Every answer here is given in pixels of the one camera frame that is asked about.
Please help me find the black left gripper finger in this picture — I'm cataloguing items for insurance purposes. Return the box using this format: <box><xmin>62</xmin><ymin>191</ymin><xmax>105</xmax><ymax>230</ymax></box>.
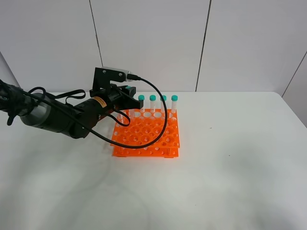
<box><xmin>116</xmin><ymin>90</ymin><xmax>141</xmax><ymax>110</ymax></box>

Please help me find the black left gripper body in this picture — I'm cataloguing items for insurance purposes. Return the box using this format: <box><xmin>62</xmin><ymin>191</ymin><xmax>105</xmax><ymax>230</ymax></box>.
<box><xmin>89</xmin><ymin>84</ymin><xmax>130</xmax><ymax>115</ymax></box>

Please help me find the teal capped test tube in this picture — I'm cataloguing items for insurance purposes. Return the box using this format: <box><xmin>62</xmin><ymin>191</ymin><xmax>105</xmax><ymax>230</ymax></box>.
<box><xmin>114</xmin><ymin>85</ymin><xmax>136</xmax><ymax>127</ymax></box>

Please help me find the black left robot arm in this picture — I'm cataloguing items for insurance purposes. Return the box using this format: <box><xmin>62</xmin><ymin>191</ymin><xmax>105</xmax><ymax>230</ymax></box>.
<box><xmin>0</xmin><ymin>81</ymin><xmax>143</xmax><ymax>139</ymax></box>

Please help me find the row tube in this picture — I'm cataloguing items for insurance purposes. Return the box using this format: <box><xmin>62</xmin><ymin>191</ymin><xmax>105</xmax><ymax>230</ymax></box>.
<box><xmin>160</xmin><ymin>95</ymin><xmax>166</xmax><ymax>115</ymax></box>
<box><xmin>171</xmin><ymin>95</ymin><xmax>178</xmax><ymax>114</ymax></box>
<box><xmin>150</xmin><ymin>94</ymin><xmax>156</xmax><ymax>113</ymax></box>
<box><xmin>138</xmin><ymin>94</ymin><xmax>145</xmax><ymax>113</ymax></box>

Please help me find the orange test tube rack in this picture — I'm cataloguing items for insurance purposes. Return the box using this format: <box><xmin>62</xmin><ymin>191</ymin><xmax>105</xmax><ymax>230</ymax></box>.
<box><xmin>112</xmin><ymin>109</ymin><xmax>180</xmax><ymax>158</ymax></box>

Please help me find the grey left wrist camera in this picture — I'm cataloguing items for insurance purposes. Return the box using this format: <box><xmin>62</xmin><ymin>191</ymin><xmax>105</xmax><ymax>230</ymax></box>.
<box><xmin>102</xmin><ymin>67</ymin><xmax>131</xmax><ymax>82</ymax></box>

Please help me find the black left camera cable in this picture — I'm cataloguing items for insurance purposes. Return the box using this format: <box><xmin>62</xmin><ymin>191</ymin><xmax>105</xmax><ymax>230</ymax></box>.
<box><xmin>0</xmin><ymin>74</ymin><xmax>168</xmax><ymax>149</ymax></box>

